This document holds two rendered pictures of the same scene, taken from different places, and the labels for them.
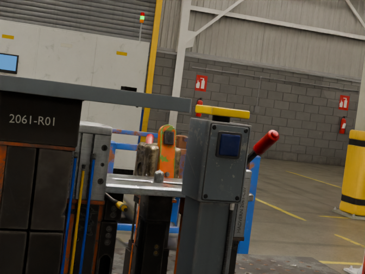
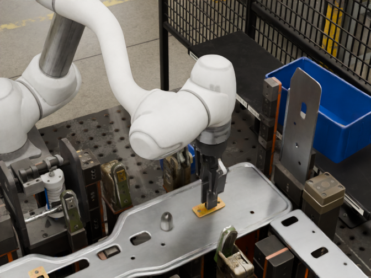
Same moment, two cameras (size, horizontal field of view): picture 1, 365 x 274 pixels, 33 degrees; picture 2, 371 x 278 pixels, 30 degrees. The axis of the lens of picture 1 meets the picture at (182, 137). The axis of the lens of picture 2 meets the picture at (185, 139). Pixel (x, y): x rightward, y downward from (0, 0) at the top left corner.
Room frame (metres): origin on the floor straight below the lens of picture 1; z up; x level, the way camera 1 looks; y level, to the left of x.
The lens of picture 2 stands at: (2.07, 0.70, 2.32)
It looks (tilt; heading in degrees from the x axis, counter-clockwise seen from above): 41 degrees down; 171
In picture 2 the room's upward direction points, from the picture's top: straight up
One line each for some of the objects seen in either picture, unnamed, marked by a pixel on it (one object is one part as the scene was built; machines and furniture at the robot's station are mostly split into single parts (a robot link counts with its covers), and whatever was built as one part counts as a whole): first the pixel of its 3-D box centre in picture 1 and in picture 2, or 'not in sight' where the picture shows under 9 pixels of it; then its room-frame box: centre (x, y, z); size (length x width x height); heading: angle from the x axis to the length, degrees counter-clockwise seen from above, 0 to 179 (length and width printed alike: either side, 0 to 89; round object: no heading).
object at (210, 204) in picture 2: not in sight; (212, 197); (0.85, 0.97, 1.05); 0.03 x 0.01 x 0.07; 112
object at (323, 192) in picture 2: not in sight; (316, 230); (0.85, 1.26, 0.88); 0.08 x 0.08 x 0.36; 22
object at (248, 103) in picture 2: not in sight; (293, 110); (0.49, 1.29, 1.02); 0.90 x 0.22 x 0.03; 22
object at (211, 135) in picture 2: not in sight; (211, 125); (0.84, 0.96, 1.28); 0.09 x 0.09 x 0.06
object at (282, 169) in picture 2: not in sight; (286, 212); (0.75, 1.21, 0.85); 0.12 x 0.03 x 0.30; 22
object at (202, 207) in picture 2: not in sight; (208, 205); (0.84, 0.96, 1.01); 0.08 x 0.04 x 0.01; 112
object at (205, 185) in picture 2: not in sight; (206, 191); (0.82, 0.96, 1.05); 0.03 x 0.01 x 0.07; 112
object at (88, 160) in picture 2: not in sight; (92, 214); (0.73, 0.66, 0.91); 0.07 x 0.05 x 0.42; 22
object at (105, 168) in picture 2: not in sight; (118, 217); (0.72, 0.73, 0.88); 0.11 x 0.09 x 0.37; 22
